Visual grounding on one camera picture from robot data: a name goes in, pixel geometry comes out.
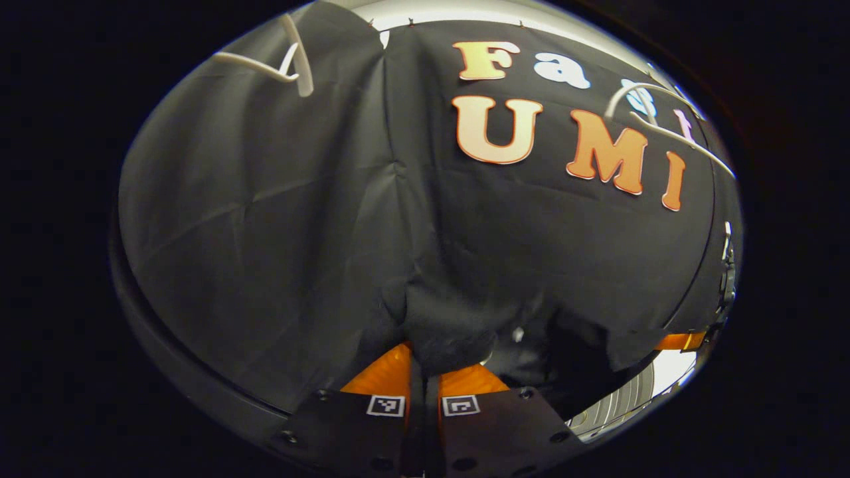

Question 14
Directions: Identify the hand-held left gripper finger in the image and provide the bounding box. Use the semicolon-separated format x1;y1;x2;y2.
269;342;426;478
425;362;587;478

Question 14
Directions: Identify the white laundry hamper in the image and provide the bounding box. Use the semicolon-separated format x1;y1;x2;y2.
568;349;698;443

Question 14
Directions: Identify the black knit garment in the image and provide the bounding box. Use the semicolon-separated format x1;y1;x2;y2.
405;305;665;422

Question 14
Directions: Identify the white plastic hanger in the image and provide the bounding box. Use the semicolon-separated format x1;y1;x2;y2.
212;13;315;98
604;81;737;179

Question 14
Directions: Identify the black backdrop cloth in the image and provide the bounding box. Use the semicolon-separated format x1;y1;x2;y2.
120;3;742;412

